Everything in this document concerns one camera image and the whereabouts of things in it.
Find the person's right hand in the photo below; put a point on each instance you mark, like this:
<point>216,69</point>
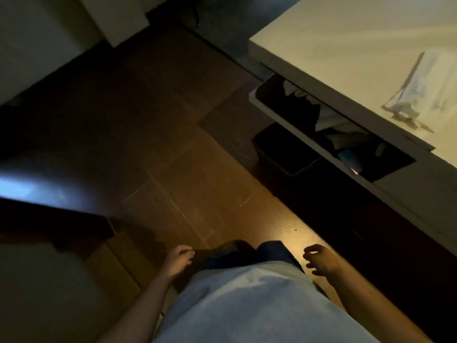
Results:
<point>323,262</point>

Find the person's left hand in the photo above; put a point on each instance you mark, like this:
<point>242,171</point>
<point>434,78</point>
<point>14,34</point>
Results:
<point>176,262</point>

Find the person's right fingers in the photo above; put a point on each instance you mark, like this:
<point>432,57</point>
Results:
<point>311,258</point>

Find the person's left fingers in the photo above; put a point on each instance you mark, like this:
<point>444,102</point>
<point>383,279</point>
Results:
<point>185,252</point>

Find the person's left forearm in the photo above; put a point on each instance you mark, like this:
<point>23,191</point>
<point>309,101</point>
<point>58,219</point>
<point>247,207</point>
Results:
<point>137,312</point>

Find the person's right forearm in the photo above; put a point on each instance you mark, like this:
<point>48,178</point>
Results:
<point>375,305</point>

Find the dark blue trousers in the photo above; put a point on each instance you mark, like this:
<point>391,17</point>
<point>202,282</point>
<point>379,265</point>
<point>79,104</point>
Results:
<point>246,254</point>

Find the white t-shirt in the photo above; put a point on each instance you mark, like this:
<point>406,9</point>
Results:
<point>259,305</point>

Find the blue packet in drawer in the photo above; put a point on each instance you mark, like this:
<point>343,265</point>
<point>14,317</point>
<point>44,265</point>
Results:
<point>350,161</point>

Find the black waste bin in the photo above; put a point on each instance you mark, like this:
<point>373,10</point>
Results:
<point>284,149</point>

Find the open white desk drawer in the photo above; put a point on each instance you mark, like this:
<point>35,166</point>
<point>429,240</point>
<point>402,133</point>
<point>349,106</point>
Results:
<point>328,130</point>

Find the white papers in drawer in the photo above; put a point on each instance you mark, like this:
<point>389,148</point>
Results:
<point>334,123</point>

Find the dark cloth in drawer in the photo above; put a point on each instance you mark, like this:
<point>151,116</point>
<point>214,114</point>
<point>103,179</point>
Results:
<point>294,103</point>

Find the white desk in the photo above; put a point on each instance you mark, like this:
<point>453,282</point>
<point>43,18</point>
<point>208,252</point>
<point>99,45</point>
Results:
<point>360,67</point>

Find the clear plastic bag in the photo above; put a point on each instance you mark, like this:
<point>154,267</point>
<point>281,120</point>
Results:
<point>419,91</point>

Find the white cabinet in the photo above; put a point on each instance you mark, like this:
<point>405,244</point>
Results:
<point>117,16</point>

